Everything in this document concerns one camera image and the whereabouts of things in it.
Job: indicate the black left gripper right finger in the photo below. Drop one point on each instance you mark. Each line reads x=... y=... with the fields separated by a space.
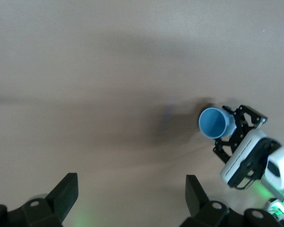
x=198 y=208

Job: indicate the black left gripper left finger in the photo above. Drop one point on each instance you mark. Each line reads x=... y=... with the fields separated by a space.
x=52 y=205

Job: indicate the light blue plastic cup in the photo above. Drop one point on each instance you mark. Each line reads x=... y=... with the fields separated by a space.
x=213 y=123

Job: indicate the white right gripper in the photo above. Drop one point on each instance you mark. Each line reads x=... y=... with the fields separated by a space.
x=241 y=156

